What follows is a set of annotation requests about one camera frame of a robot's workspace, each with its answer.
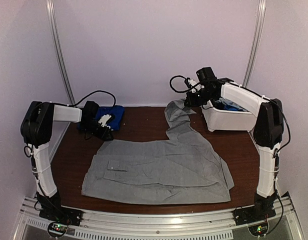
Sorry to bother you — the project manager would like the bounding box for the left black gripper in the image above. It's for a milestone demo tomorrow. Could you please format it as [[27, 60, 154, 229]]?
[[80, 120, 112, 142]]

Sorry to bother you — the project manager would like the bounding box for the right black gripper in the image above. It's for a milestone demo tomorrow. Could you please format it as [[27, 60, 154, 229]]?
[[186, 87, 217, 108]]

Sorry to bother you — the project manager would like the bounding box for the blue t-shirt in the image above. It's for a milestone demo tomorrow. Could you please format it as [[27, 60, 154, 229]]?
[[77, 104, 124, 134]]

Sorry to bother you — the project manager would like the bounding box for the grey garment pile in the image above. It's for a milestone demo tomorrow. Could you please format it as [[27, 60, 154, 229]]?
[[82, 100, 234, 205]]

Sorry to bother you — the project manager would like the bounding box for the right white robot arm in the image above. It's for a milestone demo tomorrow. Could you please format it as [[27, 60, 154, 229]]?
[[184, 67, 284, 199]]

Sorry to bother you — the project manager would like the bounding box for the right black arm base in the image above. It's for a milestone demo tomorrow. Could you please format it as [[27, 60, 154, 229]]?
[[232, 193, 277, 226]]

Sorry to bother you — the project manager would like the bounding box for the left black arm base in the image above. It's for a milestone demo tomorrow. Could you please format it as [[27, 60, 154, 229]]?
[[37, 192, 83, 226]]

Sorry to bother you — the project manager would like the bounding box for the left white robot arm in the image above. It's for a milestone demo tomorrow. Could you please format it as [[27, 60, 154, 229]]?
[[21, 101, 115, 198]]

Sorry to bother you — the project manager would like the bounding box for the white plastic laundry bin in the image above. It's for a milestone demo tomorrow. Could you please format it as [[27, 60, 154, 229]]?
[[201, 101, 256, 132]]

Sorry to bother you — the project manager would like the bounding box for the light grey-blue garment in bin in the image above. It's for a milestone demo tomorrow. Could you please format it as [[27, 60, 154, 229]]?
[[214, 98, 247, 112]]

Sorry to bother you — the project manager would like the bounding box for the blue garment in bin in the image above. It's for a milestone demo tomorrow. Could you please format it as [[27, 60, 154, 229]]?
[[219, 99, 246, 112]]

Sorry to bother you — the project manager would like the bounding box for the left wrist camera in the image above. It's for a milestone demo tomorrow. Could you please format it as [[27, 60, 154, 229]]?
[[98, 114, 115, 129]]

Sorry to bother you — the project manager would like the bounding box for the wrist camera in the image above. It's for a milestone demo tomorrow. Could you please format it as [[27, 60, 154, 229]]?
[[98, 114, 115, 129], [184, 78, 203, 93]]

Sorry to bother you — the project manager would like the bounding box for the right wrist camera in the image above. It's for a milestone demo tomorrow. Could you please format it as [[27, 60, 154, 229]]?
[[184, 78, 203, 93]]

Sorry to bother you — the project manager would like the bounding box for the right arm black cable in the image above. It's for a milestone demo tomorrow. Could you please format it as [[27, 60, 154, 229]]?
[[170, 74, 192, 94]]

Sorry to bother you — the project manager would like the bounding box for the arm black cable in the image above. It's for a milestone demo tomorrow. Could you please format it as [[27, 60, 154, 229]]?
[[23, 89, 117, 216], [170, 74, 192, 94]]

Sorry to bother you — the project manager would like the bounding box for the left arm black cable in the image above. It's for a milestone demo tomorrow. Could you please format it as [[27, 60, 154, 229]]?
[[23, 89, 117, 216]]

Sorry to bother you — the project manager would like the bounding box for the right aluminium frame post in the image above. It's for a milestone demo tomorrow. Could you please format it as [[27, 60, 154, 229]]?
[[242, 0, 266, 87]]

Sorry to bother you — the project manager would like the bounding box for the aluminium frame post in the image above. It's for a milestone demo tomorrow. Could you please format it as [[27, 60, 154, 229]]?
[[242, 0, 266, 87], [46, 0, 76, 105]]

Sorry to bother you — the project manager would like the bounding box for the left aluminium frame post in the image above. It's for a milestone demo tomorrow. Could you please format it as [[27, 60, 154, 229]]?
[[46, 0, 76, 105]]

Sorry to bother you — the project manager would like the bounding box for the aluminium front rail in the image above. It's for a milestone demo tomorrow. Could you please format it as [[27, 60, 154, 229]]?
[[12, 196, 304, 240]]

